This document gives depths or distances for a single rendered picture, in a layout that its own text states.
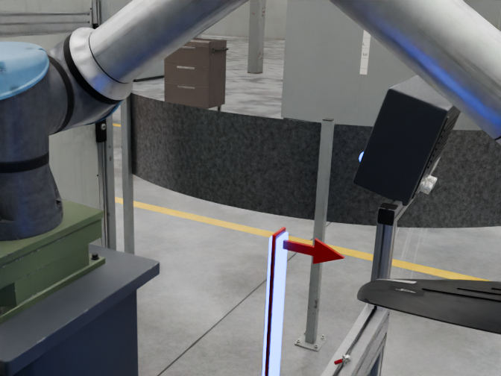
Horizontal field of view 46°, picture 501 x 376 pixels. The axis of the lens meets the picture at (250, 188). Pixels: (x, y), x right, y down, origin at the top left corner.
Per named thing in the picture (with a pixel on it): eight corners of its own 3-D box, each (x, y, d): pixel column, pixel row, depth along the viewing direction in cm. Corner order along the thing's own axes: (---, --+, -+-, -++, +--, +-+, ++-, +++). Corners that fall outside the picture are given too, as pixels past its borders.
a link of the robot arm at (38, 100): (-70, 151, 75) (-79, 42, 71) (7, 130, 87) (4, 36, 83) (5, 169, 72) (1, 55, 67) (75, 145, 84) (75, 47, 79)
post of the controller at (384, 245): (383, 311, 108) (395, 210, 103) (367, 307, 110) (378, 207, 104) (387, 304, 111) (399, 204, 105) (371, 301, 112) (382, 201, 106)
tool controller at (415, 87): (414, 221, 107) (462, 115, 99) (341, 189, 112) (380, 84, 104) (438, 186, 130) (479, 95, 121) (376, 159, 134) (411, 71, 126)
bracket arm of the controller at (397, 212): (393, 227, 103) (395, 210, 102) (376, 223, 105) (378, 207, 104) (420, 191, 124) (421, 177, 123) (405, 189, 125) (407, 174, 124)
